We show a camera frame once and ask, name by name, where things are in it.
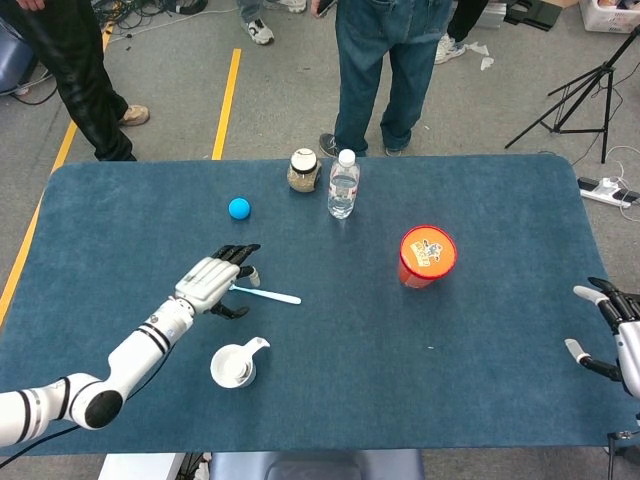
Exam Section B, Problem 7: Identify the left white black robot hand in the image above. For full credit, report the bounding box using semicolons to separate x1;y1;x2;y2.
174;243;262;321

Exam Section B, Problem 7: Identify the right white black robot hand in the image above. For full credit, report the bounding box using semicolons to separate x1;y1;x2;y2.
564;277;640;399

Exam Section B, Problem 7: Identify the light blue toothbrush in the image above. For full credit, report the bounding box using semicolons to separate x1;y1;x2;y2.
230;284;303;306

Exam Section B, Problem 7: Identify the white robot base panel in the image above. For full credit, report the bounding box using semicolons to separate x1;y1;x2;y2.
97;452;181;480

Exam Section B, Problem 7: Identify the black metal stand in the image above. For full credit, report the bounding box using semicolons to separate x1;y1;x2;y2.
607;428;640;480

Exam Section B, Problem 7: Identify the glass jar white lid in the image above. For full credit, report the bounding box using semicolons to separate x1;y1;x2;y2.
286;147;323;194

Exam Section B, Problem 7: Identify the blue table cloth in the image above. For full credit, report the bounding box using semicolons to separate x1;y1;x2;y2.
0;153;640;457

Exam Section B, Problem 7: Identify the white power strip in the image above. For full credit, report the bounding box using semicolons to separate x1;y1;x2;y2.
578;176;640;209

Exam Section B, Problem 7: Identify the clear plastic water bottle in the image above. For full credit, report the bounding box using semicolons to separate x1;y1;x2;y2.
327;148;361;220

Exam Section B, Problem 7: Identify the orange tub with red rim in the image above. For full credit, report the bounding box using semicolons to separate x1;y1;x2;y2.
397;225;458;291

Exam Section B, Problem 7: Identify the person in black clothes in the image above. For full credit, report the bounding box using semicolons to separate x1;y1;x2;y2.
0;0;151;162

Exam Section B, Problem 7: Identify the black tripod stand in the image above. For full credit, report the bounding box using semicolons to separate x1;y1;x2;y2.
504;24;640;165

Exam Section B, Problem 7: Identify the person in grey jeans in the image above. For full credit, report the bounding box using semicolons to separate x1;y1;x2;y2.
237;0;307;46

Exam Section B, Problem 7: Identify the person in blue jeans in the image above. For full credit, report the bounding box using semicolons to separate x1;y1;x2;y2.
318;0;454;159

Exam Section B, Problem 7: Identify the white crumpled tissue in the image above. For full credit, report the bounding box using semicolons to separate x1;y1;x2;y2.
462;42;496;71

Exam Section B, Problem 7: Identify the white plastic basket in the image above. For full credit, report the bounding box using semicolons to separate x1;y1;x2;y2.
579;0;640;34

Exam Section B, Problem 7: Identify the person in black trousers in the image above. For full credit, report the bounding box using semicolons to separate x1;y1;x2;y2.
433;0;489;65

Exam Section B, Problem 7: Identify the white cup with handle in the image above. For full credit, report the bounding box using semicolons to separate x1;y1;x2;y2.
209;336;271;389

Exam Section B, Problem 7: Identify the black floor cable bundle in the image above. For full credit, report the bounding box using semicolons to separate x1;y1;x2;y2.
92;0;209;31

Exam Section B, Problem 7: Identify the black folded frame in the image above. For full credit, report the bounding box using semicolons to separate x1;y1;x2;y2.
504;0;561;29

